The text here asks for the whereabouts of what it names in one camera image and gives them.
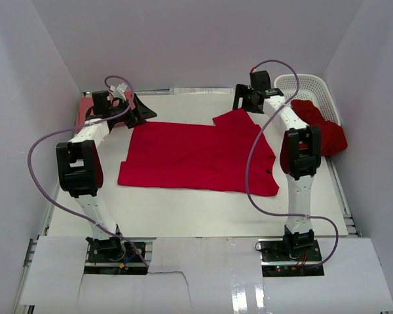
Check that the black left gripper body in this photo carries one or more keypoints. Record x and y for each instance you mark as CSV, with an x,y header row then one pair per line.
x,y
124,118

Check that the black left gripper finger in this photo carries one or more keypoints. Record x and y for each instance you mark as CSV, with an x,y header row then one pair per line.
x,y
134,122
141,110

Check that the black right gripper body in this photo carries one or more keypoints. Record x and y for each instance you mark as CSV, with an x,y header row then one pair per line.
x,y
247,103

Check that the bright red t shirt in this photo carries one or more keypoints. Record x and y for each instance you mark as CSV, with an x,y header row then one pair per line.
x,y
227,156

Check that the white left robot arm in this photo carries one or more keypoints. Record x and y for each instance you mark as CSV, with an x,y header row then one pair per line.
x,y
79,168

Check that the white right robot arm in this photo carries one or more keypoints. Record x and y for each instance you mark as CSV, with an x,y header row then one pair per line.
x,y
300,157

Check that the folded salmon pink t shirt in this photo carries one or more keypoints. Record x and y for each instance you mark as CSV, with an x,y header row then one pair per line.
x,y
85,109

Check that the white plastic perforated basket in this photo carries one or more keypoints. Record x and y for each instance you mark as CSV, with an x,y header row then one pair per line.
x,y
311,88

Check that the dark red crumpled t shirt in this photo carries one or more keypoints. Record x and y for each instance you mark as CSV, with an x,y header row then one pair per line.
x,y
333,136

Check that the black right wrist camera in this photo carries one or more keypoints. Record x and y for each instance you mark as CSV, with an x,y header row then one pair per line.
x,y
260,80

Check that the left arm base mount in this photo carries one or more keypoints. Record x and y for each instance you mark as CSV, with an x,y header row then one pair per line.
x,y
123,261

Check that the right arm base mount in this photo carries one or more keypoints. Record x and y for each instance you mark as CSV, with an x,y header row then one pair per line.
x,y
276,261

